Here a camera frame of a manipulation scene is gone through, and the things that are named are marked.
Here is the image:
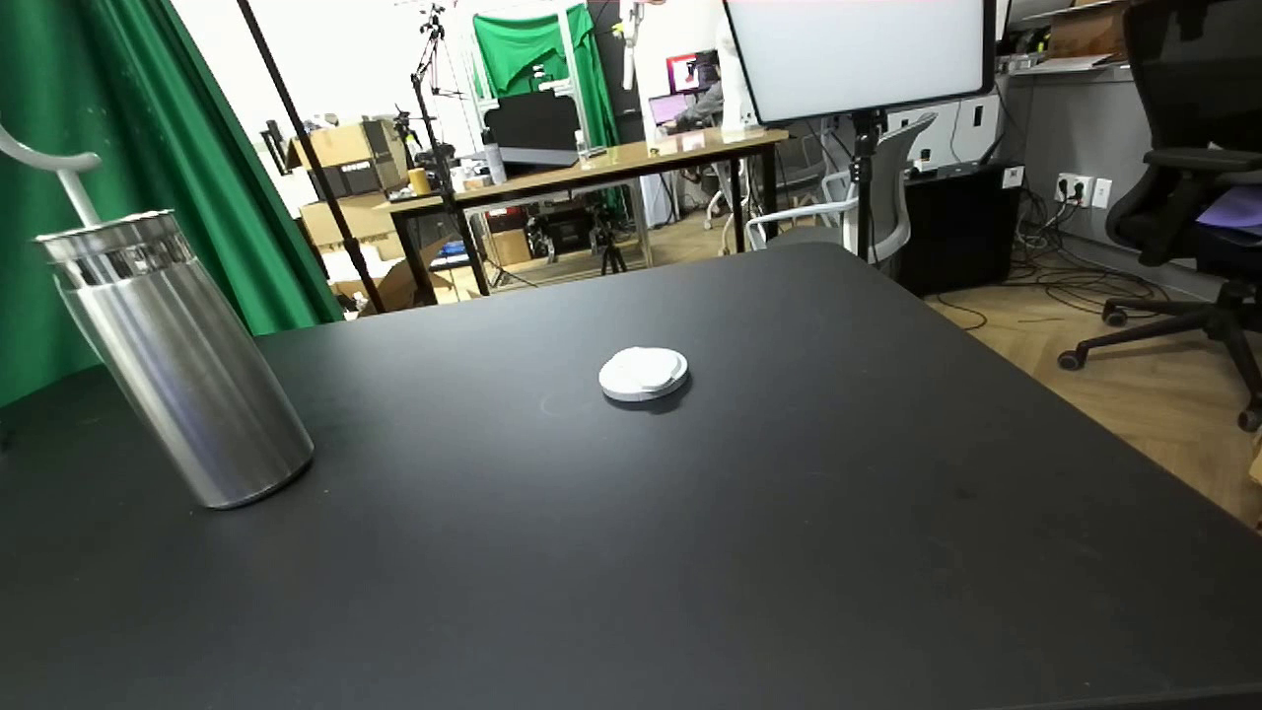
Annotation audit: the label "stainless steel flask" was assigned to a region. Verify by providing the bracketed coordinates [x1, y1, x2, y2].
[30, 204, 321, 515]

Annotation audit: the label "white round lid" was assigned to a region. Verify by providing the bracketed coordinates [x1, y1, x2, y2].
[594, 344, 695, 409]

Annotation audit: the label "small black tripod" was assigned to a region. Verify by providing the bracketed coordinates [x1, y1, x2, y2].
[588, 215, 635, 277]

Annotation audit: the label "white chair under desk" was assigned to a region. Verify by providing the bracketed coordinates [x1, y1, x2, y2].
[655, 164, 740, 242]

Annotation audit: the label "wooden desk black legs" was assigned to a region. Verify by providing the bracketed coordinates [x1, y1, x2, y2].
[385, 128, 791, 307]

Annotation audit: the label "black equipment box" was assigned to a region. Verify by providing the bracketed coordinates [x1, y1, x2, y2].
[480, 93, 585, 170]

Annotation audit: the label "black light stand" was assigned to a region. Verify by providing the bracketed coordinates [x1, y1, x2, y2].
[406, 0, 494, 300]

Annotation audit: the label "black display stand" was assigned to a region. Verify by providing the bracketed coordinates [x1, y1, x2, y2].
[841, 112, 889, 270]

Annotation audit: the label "monitor with pink screen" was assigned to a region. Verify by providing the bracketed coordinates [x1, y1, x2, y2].
[663, 49, 726, 99]

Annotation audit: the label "grey office chair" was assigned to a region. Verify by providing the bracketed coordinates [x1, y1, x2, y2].
[744, 116, 940, 270]

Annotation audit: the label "green hanging cloth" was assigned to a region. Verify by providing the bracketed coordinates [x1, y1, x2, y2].
[469, 3, 613, 149]

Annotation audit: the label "cardboard boxes stack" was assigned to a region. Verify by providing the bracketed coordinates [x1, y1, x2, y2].
[293, 116, 409, 203]

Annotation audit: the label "large white display screen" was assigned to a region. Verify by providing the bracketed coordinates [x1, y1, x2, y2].
[718, 0, 996, 129]

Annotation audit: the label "black slanted pole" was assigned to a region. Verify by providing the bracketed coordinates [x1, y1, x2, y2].
[231, 0, 385, 317]

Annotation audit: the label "green curtain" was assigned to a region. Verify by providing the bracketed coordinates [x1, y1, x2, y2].
[0, 0, 346, 409]

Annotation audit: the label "purple item on chair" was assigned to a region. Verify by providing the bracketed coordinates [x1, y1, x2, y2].
[1196, 182, 1262, 246]

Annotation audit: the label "black office chair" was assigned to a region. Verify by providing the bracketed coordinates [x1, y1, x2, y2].
[1056, 0, 1262, 440]

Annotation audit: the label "white wall outlet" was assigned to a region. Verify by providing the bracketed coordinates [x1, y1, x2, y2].
[1052, 170, 1116, 215]

